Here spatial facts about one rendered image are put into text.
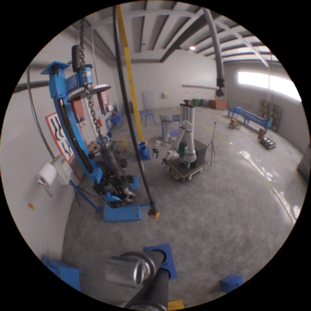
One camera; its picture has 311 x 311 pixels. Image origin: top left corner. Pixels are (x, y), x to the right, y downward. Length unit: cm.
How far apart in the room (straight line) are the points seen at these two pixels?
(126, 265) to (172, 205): 195
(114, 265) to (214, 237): 197
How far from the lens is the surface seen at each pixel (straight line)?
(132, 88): 374
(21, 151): 275
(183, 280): 218
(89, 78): 134
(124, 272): 45
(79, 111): 123
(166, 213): 219
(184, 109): 207
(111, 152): 142
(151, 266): 60
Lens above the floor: 206
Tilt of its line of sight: 36 degrees down
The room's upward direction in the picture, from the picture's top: 8 degrees counter-clockwise
